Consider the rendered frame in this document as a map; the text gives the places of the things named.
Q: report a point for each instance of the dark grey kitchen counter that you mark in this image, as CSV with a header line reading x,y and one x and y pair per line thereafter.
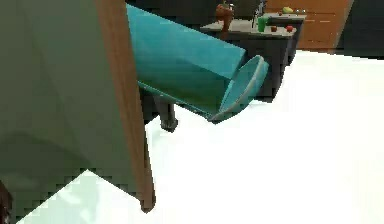
x,y
263,46

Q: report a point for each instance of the teal sofa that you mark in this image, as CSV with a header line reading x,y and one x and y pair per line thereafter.
x,y
180,63

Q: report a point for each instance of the brown red vase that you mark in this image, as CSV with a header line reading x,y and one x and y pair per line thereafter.
x,y
224,15

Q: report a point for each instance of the green cup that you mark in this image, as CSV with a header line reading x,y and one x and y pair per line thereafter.
x,y
262,24

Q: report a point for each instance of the orange wooden cabinet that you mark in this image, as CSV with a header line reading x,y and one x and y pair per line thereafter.
x,y
316,23

